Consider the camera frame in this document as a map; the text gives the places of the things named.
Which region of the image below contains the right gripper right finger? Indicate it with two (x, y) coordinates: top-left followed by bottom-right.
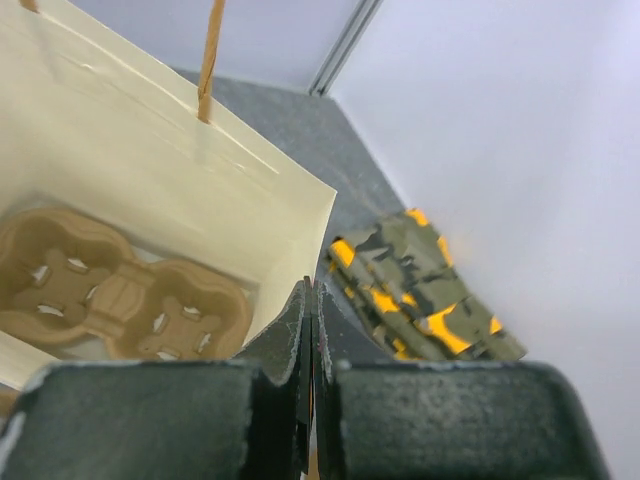
(311, 283), (610, 479)

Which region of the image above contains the brown paper bag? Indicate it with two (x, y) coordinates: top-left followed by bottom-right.
(1, 1), (336, 390)

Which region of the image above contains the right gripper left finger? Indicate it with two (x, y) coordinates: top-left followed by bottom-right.
(1, 279), (311, 479)

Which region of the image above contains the camouflage folded cloth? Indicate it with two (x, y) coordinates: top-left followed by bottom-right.
(327, 209), (527, 362)

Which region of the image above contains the left aluminium frame post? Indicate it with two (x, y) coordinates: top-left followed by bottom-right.
(308, 0), (384, 97)

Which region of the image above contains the cardboard cup carrier tray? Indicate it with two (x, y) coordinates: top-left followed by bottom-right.
(1, 208), (251, 361)

